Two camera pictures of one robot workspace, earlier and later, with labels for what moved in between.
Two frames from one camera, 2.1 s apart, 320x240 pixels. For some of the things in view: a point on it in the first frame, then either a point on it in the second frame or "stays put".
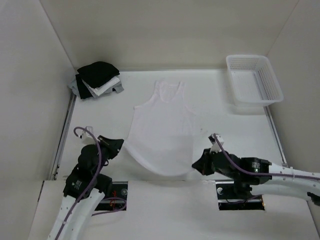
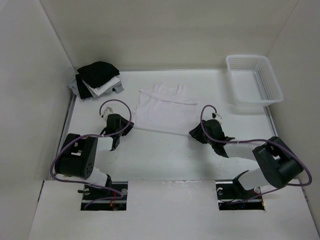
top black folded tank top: x=98 y=73 stays put
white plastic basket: x=254 y=82 stays put
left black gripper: x=113 y=145 to x=129 y=128
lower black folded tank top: x=84 y=91 stays put
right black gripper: x=202 y=164 to x=196 y=134
